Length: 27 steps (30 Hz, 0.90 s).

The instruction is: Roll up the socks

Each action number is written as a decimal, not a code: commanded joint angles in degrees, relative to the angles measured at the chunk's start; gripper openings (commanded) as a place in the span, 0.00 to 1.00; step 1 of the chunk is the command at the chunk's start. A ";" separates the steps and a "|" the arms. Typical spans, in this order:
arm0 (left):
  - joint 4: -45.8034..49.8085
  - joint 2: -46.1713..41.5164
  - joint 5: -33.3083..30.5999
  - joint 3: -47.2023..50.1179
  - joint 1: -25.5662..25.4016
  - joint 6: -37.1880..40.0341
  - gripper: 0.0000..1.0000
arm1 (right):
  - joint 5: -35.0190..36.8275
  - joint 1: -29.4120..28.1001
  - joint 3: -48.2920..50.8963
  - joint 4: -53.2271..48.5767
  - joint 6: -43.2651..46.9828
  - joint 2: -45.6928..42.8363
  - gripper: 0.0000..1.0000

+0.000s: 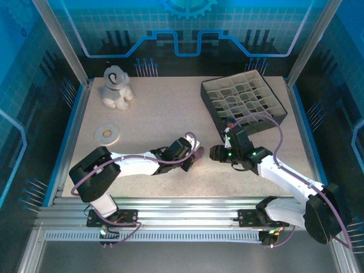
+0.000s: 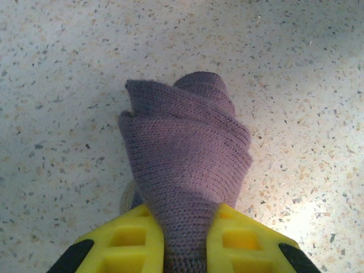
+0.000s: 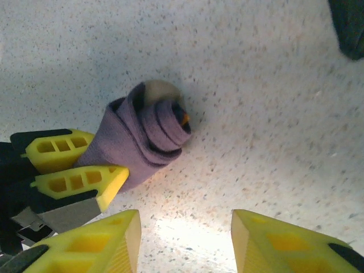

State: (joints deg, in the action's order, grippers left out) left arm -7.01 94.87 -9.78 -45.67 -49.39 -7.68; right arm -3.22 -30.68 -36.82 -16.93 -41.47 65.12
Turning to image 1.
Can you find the purple sock with tan toe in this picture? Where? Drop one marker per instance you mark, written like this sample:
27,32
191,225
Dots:
198,152

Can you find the purple sock with teal toe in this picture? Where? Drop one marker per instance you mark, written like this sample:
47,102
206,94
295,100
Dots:
229,123

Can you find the grey fabric organizer box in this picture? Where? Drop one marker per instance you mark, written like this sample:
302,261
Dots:
247,94

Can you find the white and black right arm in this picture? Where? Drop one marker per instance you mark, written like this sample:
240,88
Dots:
284,176

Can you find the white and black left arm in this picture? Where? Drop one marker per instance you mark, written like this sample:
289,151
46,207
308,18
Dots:
133,166

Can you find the white tape roll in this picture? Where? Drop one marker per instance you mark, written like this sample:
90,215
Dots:
115,135

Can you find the grey and white plush dog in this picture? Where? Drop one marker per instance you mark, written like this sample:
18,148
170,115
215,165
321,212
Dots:
113,94

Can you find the black connector box with LED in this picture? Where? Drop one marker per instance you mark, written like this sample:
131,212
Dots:
268,239
105,236

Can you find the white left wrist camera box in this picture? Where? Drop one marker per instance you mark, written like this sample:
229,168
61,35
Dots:
193,143

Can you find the aluminium front rail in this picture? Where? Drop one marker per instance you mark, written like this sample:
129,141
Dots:
185,213

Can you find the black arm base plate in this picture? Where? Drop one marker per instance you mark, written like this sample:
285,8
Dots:
247,217
130,217

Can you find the aluminium frame post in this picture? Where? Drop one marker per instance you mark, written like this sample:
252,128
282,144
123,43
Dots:
62,42
310,45

